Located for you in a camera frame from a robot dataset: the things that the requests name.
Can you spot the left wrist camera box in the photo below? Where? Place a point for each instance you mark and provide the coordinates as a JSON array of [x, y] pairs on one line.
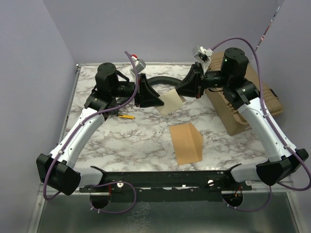
[[139, 64]]

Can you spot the brown kraft envelope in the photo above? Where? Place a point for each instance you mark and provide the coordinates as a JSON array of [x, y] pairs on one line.
[[187, 143]]

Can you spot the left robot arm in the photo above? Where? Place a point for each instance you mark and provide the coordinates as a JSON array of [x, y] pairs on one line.
[[112, 91]]

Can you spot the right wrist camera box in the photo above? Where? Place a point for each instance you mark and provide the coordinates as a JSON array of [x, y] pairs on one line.
[[203, 56]]

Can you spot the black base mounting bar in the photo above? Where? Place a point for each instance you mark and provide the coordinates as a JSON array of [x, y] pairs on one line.
[[166, 186]]

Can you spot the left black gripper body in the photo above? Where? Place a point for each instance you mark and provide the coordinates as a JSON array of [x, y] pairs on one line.
[[140, 98]]

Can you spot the yellow utility knife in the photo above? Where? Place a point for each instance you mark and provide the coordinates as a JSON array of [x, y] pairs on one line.
[[125, 116]]

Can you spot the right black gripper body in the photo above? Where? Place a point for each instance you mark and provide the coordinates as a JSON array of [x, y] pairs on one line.
[[201, 83]]

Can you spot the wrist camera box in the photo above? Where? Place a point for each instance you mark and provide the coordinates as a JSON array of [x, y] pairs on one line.
[[139, 64], [203, 56]]

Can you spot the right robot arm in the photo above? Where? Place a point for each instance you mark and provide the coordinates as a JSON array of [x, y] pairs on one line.
[[284, 158]]

